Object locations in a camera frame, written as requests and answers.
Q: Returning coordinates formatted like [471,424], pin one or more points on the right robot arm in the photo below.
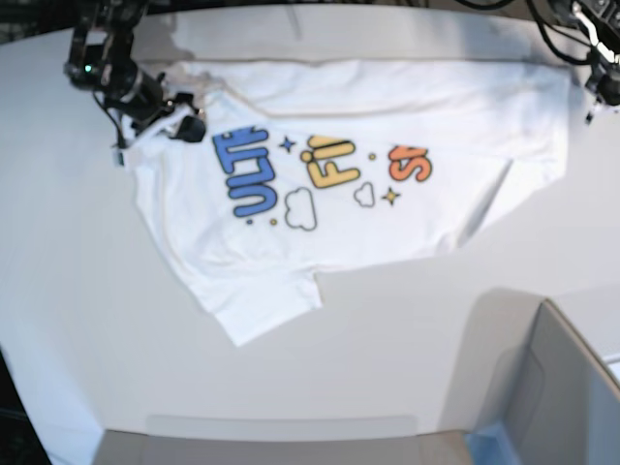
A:
[100,62]

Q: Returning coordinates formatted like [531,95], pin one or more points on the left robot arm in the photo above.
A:
[597,23]

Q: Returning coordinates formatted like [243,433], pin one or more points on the white printed t-shirt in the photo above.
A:
[315,168]

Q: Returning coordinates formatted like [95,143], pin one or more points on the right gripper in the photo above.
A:
[143,100]

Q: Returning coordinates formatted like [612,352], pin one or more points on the grey cardboard box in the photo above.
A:
[549,399]

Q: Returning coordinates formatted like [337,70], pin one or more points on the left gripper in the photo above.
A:
[603,85]

